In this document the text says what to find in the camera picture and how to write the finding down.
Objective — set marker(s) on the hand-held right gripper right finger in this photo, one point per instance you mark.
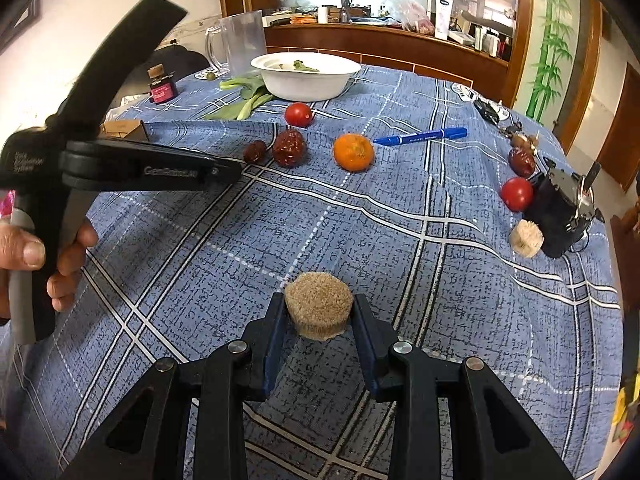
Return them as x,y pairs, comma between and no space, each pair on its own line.
364,355

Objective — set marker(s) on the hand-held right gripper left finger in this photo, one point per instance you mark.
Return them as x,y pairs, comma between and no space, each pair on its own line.
277,345

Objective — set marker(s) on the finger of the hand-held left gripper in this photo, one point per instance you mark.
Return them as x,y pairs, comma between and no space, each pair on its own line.
150,170

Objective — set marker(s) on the brown cardboard box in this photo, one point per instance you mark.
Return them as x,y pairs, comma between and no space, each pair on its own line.
125,131

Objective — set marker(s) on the person's left hand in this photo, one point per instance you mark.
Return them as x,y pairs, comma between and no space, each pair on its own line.
27,250

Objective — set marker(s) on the red label bottle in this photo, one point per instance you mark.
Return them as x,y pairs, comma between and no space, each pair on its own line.
162,87

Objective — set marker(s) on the black chair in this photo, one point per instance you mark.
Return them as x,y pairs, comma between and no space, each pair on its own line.
180,60

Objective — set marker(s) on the blue plaid tablecloth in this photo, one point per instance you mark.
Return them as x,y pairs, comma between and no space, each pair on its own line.
400,270

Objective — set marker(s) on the small red date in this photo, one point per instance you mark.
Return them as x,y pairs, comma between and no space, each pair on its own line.
255,151

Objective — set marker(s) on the green bok choy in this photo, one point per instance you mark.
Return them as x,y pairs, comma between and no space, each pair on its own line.
245,105
240,81

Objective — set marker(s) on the glass pitcher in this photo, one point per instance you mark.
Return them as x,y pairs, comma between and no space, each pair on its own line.
242,40

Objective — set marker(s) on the large red date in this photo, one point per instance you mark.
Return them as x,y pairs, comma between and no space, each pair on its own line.
289,147

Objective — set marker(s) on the red tomato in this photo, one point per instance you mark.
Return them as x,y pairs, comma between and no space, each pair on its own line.
517,193
299,114

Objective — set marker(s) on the white bowl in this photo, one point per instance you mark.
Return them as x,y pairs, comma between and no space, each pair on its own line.
305,85

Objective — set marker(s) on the green leaf scrap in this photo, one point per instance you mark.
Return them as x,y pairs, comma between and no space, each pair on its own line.
300,66

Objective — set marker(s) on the smooth orange tangerine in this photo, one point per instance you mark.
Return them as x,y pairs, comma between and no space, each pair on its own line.
353,152

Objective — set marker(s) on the white paper roll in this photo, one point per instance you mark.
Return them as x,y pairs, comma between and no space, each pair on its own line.
323,14

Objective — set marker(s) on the blue marker pen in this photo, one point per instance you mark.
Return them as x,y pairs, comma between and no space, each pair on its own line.
420,136

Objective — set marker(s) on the black electronic device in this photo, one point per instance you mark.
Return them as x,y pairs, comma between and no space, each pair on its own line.
557,215

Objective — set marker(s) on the dark red date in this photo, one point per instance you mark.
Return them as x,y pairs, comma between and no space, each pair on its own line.
521,161

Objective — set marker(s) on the wooden counter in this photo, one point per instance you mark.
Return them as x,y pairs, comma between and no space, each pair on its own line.
380,45

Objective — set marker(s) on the black car key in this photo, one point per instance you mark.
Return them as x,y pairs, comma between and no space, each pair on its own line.
492,110

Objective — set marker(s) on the clear plastic bag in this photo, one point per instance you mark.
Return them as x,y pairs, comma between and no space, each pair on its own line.
410,15

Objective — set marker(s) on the white tube bottle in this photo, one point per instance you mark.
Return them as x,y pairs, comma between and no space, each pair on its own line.
443,17

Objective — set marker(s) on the wooden door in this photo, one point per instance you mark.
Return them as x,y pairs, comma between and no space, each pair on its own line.
622,130

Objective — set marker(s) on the green bamboo wall decal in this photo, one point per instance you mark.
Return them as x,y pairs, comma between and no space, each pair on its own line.
550,50

